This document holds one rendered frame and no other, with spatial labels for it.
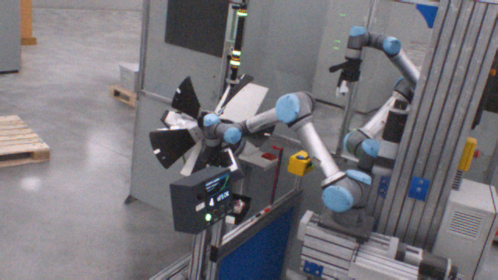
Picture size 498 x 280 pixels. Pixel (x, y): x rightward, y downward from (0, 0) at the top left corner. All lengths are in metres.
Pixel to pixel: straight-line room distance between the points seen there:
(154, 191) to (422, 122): 2.52
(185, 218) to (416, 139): 1.04
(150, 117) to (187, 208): 2.19
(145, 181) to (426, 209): 2.51
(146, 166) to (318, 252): 2.17
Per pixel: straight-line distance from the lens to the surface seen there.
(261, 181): 3.44
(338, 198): 1.97
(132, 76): 7.06
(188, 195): 1.78
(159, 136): 2.72
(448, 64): 2.13
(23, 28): 10.61
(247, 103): 2.93
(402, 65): 2.51
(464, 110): 2.16
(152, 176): 4.06
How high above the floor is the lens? 2.01
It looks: 19 degrees down
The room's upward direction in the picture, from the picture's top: 9 degrees clockwise
